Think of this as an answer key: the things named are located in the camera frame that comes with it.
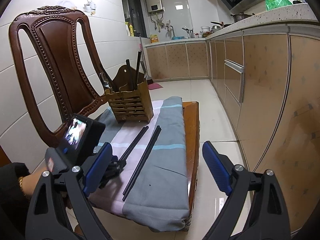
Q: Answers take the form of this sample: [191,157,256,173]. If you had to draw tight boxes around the tan lower kitchen cabinets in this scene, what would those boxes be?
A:
[146,23,319,230]

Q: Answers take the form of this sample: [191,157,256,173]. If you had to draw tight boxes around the speckled kitchen countertop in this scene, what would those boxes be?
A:
[144,3,319,48]

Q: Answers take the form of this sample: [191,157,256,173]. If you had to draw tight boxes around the person left hand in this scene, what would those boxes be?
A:
[18,167,47,198]

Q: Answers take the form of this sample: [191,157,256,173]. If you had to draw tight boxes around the metal spoon in holder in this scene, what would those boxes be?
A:
[99,72,110,90]

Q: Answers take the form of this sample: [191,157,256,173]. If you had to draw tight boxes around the brown wooden utensil holder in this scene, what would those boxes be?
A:
[105,65,153,123]

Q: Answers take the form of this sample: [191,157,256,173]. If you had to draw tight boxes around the grey pink striped cloth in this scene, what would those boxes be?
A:
[89,96,189,232]

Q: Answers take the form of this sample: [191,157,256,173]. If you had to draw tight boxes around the carved wooden chair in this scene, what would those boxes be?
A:
[8,5,201,215]

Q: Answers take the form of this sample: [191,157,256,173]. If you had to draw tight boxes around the yellow detergent bottle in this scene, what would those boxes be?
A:
[125,22,135,37]

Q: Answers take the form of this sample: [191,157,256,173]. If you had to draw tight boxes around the yellow box on counter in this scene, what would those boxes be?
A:
[150,34,159,43]

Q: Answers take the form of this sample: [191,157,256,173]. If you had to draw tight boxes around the white gas water heater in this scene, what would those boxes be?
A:
[145,0,163,14]

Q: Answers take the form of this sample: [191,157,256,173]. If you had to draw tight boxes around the steel cooking pot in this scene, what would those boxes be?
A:
[231,12,254,22]

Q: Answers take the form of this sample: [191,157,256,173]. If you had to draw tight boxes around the green plastic bag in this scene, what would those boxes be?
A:
[265,0,292,11]

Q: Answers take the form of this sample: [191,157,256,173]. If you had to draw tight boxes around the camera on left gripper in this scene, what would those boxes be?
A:
[56,114,106,167]

